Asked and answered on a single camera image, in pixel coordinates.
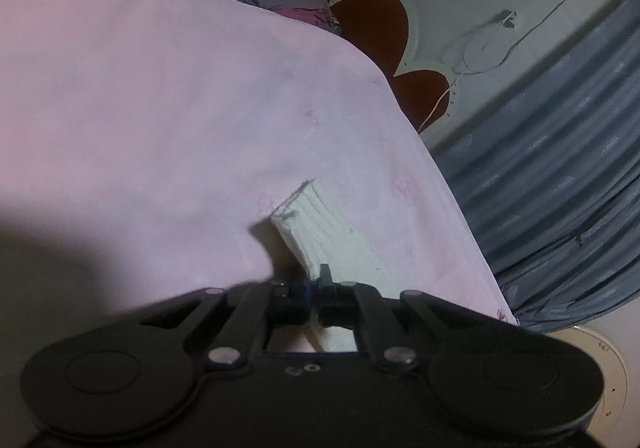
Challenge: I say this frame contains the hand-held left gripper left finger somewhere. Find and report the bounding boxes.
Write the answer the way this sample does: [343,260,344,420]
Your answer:
[139,279,313,372]

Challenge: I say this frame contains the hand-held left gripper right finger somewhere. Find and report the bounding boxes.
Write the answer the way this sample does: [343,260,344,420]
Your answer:
[315,264,505,374]

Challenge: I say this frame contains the white small cloth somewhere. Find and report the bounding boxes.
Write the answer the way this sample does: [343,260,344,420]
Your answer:
[250,178,402,354]

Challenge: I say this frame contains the pink floral bedsheet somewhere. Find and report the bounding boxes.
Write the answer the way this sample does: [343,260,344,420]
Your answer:
[0,0,521,354]

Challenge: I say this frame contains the blue-grey curtain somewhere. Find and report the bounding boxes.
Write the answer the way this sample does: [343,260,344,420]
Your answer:
[430,0,640,331]

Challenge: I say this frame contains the pink crumpled cloth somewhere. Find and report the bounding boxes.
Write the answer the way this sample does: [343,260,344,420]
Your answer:
[280,5,342,35]

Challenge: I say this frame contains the white wall fixture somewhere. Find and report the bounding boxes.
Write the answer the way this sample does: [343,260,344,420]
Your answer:
[440,10,522,76]

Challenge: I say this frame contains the thin white cable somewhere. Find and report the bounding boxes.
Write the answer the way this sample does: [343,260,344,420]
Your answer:
[507,0,585,51]

